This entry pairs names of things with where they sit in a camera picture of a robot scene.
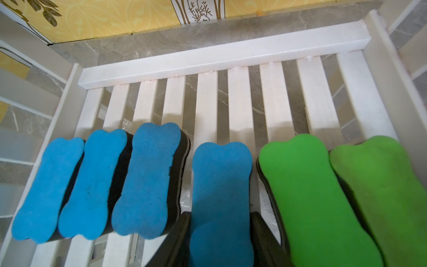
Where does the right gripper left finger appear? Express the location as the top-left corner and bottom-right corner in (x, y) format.
(146, 211), (191, 267)

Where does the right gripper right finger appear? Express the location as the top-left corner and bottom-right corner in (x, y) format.
(250, 212), (294, 267)

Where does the blue eraser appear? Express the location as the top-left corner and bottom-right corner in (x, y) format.
(189, 142), (254, 267)
(111, 122), (191, 239)
(58, 129), (133, 240)
(12, 138), (85, 244)

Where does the green eraser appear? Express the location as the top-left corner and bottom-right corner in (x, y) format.
(257, 134), (384, 267)
(330, 136), (427, 267)

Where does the white two-tier slatted shelf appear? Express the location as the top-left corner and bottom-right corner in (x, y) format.
(0, 0), (427, 267)

